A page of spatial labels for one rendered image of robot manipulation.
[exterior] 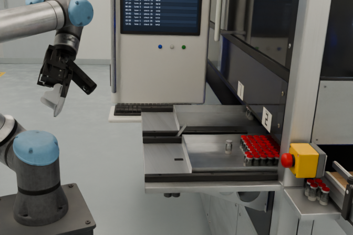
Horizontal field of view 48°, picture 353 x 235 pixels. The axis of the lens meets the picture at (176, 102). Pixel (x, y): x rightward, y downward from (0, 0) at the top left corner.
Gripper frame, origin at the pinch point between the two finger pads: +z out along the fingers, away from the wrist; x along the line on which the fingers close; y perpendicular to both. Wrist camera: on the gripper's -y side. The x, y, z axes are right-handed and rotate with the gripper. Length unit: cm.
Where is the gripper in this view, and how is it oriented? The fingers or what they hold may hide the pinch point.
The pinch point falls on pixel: (58, 113)
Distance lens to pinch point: 116.7
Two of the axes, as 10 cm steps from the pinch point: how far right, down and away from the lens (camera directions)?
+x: 5.0, -3.9, -7.7
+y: -8.6, -2.8, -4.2
